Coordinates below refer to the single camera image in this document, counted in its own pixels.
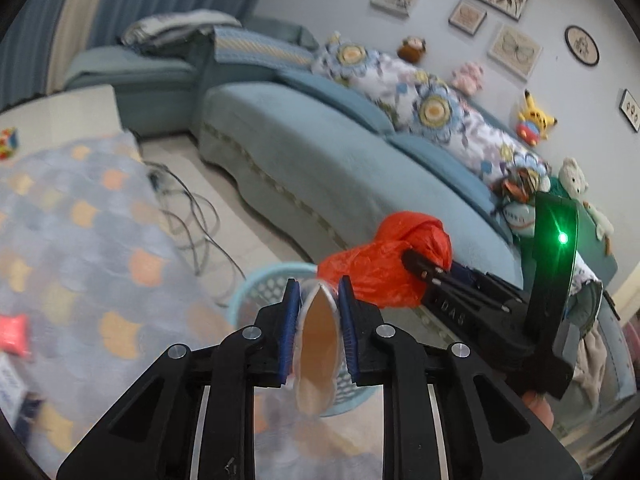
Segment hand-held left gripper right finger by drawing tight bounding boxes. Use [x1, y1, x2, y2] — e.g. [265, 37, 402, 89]
[337, 276, 583, 480]

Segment orange paper cup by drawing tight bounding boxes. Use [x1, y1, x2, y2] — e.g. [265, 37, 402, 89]
[294, 280, 346, 418]

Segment grey floor cables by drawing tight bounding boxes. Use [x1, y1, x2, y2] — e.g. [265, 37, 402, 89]
[145, 160, 246, 306]

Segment blue fabric sofa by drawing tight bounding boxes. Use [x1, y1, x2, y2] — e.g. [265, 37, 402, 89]
[62, 15, 623, 311]

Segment blue patterned armrest cover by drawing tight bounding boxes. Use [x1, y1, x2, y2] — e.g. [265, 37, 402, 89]
[212, 27, 318, 68]

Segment small pawprint picture frame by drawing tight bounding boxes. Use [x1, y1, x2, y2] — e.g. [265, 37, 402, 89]
[620, 89, 640, 133]

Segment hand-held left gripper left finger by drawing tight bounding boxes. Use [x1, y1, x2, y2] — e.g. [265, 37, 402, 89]
[56, 280, 303, 480]

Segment teal plastic basket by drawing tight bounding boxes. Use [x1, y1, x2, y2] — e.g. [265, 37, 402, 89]
[225, 262, 386, 418]

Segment colourful puzzle cube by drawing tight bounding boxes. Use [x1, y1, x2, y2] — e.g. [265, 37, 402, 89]
[0, 127, 21, 161]

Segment pale butterfly picture frame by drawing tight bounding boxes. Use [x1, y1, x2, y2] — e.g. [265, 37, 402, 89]
[487, 23, 543, 82]

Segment round black picture frame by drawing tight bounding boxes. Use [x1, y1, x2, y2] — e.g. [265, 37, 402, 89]
[565, 25, 600, 67]

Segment colourful stuffed toy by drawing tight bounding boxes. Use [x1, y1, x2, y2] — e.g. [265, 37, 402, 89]
[492, 162, 548, 235]

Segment grey clothing pile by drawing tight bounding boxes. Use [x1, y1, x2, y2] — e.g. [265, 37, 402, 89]
[120, 9, 241, 51]

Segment white teddy bear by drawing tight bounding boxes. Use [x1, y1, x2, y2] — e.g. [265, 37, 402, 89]
[557, 157, 615, 241]

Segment small red packet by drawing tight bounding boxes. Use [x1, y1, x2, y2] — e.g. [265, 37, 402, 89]
[0, 314, 32, 358]

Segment beige cloth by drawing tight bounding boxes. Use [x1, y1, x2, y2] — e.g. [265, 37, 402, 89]
[574, 326, 621, 402]

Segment pink plush toy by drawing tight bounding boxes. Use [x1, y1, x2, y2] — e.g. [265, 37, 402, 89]
[451, 61, 486, 96]

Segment person's right hand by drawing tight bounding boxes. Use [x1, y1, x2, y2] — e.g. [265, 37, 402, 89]
[522, 392, 556, 432]

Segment red plastic bag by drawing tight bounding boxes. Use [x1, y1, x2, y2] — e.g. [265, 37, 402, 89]
[317, 211, 453, 311]

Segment yellow plush toy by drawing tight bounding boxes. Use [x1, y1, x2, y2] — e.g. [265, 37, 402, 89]
[516, 90, 558, 147]

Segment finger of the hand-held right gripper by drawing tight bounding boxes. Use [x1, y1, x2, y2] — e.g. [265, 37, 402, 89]
[402, 250, 527, 308]
[447, 261, 501, 288]

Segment beige curtain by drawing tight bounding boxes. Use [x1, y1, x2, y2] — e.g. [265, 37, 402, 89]
[47, 0, 128, 93]

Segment brown plush toy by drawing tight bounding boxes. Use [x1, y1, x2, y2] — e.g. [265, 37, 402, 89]
[397, 36, 427, 63]

